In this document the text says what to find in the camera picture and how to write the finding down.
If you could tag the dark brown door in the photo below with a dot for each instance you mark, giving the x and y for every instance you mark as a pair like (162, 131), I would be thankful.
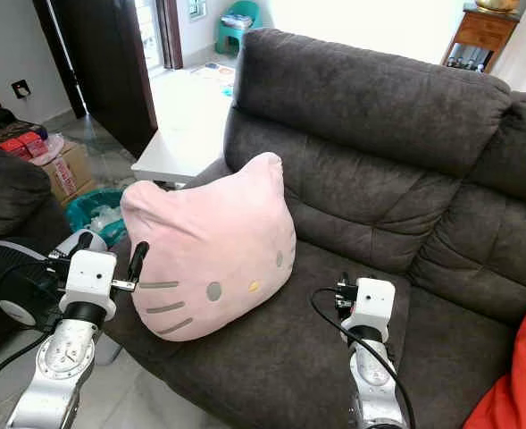
(102, 63)

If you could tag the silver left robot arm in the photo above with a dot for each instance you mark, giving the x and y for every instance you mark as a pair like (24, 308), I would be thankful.
(57, 375)

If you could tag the golden vase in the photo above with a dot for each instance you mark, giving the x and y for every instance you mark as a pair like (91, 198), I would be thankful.
(496, 4)

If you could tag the red cushion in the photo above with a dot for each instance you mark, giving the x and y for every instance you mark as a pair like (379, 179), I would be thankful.
(513, 384)

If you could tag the black wall socket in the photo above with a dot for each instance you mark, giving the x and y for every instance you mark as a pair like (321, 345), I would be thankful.
(21, 89)

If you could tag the teal plastic basket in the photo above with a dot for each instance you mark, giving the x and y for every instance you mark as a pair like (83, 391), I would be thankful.
(77, 204)

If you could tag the white side table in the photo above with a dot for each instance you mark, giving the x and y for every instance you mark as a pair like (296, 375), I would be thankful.
(182, 134)

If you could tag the red packets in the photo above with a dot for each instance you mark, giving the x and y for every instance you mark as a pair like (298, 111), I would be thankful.
(23, 146)

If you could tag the grey-brown fabric sofa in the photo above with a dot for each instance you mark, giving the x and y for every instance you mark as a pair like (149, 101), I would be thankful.
(388, 206)

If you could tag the pink cat face pillow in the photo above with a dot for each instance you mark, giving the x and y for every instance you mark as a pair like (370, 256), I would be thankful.
(209, 232)

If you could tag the patterned floor mat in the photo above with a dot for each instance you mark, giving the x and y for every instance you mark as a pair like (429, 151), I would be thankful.
(216, 74)

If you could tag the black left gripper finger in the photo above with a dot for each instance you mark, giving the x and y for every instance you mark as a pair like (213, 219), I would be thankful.
(138, 263)
(84, 242)

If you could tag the stack of papers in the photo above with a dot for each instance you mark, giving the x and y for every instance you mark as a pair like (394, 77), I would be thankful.
(236, 21)

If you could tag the brown door leaf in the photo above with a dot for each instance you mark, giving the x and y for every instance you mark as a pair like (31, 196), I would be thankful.
(169, 34)

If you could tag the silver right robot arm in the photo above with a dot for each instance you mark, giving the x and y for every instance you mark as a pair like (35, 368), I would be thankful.
(374, 384)

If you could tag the cardboard box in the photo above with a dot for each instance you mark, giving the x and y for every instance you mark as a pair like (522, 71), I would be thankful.
(70, 170)

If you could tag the brown wooden cabinet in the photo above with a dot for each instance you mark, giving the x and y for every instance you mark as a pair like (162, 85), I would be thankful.
(483, 31)

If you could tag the teal plastic chair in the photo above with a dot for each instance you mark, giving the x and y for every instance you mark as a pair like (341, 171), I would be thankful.
(237, 38)

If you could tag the grey and black table fan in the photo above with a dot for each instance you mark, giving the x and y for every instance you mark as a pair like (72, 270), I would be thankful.
(12, 268)

